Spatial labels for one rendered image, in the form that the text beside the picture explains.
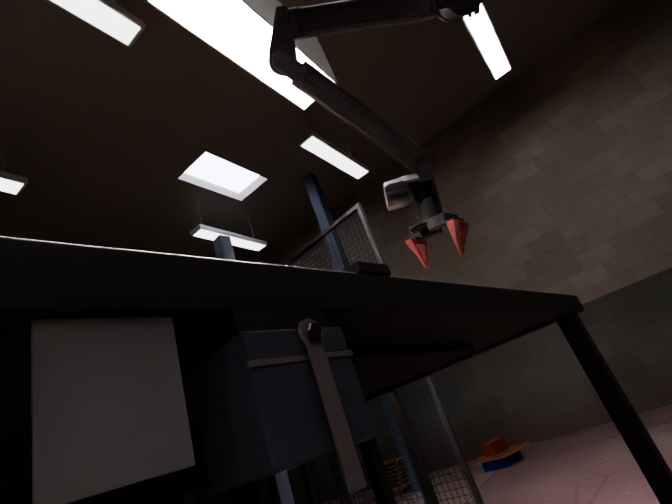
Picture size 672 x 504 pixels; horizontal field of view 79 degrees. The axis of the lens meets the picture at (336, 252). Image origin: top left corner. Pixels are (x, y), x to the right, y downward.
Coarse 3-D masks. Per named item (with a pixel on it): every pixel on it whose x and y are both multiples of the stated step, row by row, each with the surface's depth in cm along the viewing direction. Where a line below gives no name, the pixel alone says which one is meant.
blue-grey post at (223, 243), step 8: (216, 240) 318; (224, 240) 317; (216, 248) 317; (224, 248) 313; (232, 248) 319; (216, 256) 316; (224, 256) 309; (232, 256) 315; (272, 480) 247; (280, 480) 248; (288, 480) 251; (272, 488) 247; (280, 488) 245; (288, 488) 248; (272, 496) 246; (280, 496) 242; (288, 496) 246
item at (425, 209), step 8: (432, 200) 97; (424, 208) 97; (432, 208) 96; (440, 208) 97; (424, 216) 97; (432, 216) 96; (448, 216) 93; (456, 216) 96; (416, 224) 98; (424, 224) 97
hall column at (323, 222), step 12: (312, 180) 614; (312, 192) 610; (312, 204) 605; (324, 204) 602; (324, 216) 588; (324, 228) 584; (336, 240) 573; (336, 252) 565; (336, 264) 561; (384, 396) 487; (384, 408) 485; (396, 432) 471; (408, 468) 456; (408, 492) 456; (420, 492) 435
